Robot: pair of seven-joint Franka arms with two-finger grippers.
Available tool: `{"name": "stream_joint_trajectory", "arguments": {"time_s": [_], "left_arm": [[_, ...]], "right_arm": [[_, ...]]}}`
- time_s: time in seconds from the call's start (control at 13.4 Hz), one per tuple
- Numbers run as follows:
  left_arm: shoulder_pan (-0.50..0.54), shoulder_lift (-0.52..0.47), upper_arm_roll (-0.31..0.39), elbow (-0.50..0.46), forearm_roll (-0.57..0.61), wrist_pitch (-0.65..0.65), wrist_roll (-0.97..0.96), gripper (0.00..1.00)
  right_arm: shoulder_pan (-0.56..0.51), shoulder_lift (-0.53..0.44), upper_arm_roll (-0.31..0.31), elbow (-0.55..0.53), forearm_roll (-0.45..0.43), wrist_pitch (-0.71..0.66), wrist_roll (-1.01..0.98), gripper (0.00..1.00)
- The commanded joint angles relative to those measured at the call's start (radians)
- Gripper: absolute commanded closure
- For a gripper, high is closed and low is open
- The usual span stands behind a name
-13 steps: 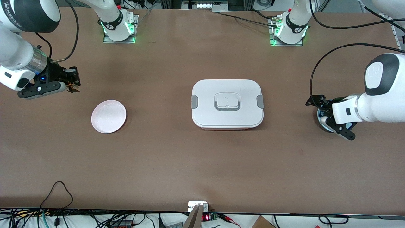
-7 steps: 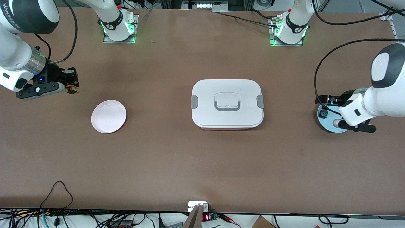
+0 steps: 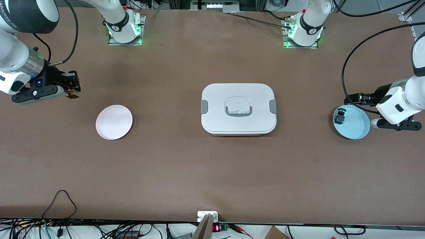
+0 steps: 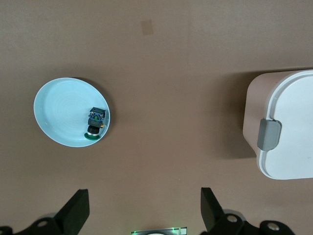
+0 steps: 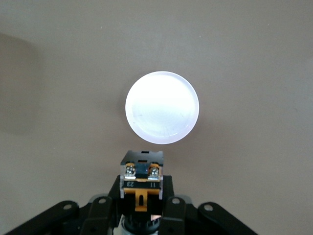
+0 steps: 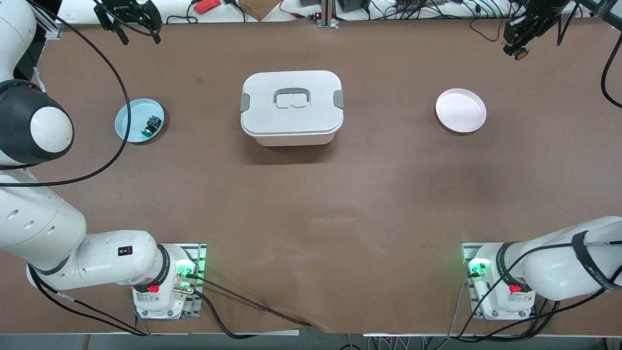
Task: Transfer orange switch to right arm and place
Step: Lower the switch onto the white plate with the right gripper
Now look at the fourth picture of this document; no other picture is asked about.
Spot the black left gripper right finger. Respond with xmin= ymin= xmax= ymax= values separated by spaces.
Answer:
xmin=201 ymin=187 xmax=294 ymax=235

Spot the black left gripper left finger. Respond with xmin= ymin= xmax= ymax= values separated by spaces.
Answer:
xmin=0 ymin=188 xmax=90 ymax=235

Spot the grey lunch box latch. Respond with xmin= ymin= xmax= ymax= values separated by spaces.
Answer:
xmin=257 ymin=118 xmax=282 ymax=150

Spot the light blue round plate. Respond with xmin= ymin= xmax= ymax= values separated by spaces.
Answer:
xmin=33 ymin=77 xmax=112 ymax=148

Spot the pink lunch box base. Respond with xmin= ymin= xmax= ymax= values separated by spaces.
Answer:
xmin=242 ymin=70 xmax=313 ymax=160

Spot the white lunch box lid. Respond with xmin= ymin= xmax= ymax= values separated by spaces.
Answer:
xmin=255 ymin=69 xmax=313 ymax=181

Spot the brown tape patch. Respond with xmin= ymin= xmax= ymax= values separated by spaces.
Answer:
xmin=141 ymin=19 xmax=154 ymax=36

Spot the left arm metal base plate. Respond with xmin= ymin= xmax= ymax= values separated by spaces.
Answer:
xmin=131 ymin=226 xmax=188 ymax=235

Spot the green push button switch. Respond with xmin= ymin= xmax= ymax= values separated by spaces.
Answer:
xmin=84 ymin=107 xmax=107 ymax=142

